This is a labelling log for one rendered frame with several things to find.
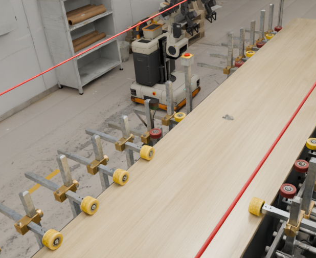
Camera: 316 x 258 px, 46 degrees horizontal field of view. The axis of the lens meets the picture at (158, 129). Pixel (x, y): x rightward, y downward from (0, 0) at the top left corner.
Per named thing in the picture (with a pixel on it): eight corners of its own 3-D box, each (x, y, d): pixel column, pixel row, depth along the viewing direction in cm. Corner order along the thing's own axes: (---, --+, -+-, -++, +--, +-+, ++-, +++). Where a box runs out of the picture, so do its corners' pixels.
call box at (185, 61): (180, 66, 272) (180, 56, 267) (185, 62, 276) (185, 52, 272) (189, 67, 268) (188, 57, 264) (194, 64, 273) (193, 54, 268)
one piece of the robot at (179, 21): (170, 37, 401) (168, 17, 390) (182, 29, 420) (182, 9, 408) (182, 39, 393) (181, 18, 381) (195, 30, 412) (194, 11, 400)
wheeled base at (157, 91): (130, 102, 464) (127, 84, 450) (158, 81, 506) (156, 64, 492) (175, 114, 429) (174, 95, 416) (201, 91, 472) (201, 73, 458)
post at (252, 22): (248, 66, 382) (250, 20, 356) (249, 65, 385) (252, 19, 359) (251, 67, 381) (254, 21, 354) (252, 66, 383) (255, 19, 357)
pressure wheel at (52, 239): (58, 231, 176) (49, 246, 174) (48, 226, 170) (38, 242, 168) (66, 236, 173) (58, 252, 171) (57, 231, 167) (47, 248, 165)
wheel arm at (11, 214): (-13, 205, 195) (-16, 200, 193) (-7, 200, 198) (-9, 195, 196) (50, 243, 170) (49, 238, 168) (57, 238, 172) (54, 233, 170)
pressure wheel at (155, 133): (148, 146, 250) (147, 132, 244) (155, 140, 256) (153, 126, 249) (158, 149, 246) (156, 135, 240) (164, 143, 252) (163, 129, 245)
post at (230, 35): (227, 82, 347) (228, 32, 320) (228, 81, 349) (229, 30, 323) (230, 83, 345) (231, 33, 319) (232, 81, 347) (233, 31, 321)
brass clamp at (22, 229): (16, 231, 179) (13, 223, 177) (37, 213, 188) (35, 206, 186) (23, 236, 176) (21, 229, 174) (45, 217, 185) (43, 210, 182)
